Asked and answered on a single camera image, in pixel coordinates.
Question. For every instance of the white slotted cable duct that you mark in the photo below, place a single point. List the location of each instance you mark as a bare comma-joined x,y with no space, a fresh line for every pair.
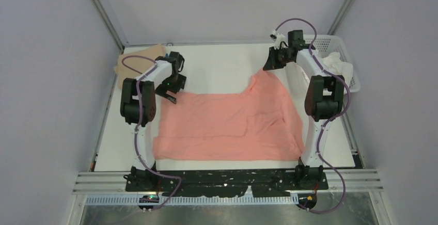
180,201

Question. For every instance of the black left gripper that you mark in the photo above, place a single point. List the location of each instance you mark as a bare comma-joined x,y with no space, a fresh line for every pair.
181,82

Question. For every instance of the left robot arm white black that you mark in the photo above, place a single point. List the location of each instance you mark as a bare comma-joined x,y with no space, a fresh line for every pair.
138,107

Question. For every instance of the right aluminium corner post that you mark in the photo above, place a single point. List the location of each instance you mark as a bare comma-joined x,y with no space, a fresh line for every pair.
340,16

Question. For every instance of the left aluminium corner post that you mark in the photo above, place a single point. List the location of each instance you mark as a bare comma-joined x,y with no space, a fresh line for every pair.
111,22

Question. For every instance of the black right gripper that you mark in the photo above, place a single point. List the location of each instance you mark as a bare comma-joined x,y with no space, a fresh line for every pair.
271,63

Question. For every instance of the salmon pink t shirt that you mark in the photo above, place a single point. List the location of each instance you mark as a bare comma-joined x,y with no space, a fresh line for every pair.
260,123

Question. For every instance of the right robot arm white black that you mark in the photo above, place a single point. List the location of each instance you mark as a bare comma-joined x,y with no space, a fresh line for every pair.
323,101

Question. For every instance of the white t shirt in basket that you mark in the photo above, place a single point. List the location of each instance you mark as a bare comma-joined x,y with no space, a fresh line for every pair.
335,65

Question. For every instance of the aluminium frame rail front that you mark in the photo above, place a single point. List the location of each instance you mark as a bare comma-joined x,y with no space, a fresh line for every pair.
112,182

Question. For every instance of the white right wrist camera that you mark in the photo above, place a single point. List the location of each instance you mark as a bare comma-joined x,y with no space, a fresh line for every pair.
280,41

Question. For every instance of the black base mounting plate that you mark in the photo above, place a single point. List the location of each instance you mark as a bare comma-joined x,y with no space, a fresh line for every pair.
223,183

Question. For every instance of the white plastic laundry basket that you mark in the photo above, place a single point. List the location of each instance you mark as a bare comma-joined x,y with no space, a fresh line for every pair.
326,44

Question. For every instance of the aluminium corner post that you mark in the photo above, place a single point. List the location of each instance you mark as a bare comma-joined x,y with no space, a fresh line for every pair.
111,22
340,16

